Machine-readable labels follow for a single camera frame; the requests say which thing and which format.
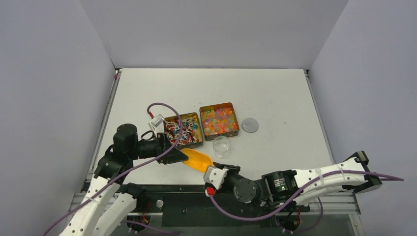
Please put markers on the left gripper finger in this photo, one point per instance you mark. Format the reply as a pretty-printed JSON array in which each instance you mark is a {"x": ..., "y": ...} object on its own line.
[
  {"x": 167, "y": 144},
  {"x": 174, "y": 156}
]

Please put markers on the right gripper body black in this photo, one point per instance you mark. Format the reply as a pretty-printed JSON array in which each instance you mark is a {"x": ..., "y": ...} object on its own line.
[{"x": 232, "y": 170}]

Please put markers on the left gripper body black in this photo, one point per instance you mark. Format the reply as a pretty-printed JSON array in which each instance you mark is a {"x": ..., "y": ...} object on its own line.
[{"x": 153, "y": 148}]

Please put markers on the orange plastic scoop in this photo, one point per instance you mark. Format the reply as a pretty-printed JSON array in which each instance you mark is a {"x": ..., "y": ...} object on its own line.
[{"x": 196, "y": 160}]

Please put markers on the tin box of lollipops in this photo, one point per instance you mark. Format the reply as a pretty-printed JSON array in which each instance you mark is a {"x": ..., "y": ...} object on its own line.
[{"x": 191, "y": 136}]

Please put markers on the tin box of gummy candies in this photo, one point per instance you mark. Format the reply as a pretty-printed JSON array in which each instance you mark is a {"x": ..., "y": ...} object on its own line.
[{"x": 219, "y": 120}]

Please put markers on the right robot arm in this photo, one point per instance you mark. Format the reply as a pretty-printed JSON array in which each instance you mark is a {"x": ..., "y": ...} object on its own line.
[{"x": 297, "y": 186}]

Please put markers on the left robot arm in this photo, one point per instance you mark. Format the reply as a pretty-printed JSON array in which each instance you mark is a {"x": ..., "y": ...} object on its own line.
[{"x": 108, "y": 199}]

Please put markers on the clear plastic round container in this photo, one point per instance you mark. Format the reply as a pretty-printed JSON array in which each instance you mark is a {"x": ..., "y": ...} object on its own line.
[{"x": 221, "y": 146}]

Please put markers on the clear round lid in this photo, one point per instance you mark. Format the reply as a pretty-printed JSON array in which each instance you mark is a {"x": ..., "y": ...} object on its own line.
[{"x": 250, "y": 125}]

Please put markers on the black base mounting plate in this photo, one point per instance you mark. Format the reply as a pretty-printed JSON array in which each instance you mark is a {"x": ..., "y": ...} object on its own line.
[{"x": 291, "y": 218}]

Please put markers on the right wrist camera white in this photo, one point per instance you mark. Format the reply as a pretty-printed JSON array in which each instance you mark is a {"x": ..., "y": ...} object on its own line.
[{"x": 214, "y": 177}]

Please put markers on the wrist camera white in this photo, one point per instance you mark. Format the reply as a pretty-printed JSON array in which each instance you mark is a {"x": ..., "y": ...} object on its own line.
[
  {"x": 156, "y": 121},
  {"x": 214, "y": 177}
]

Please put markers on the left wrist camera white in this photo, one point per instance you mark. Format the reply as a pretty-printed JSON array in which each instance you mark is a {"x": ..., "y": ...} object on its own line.
[{"x": 156, "y": 121}]

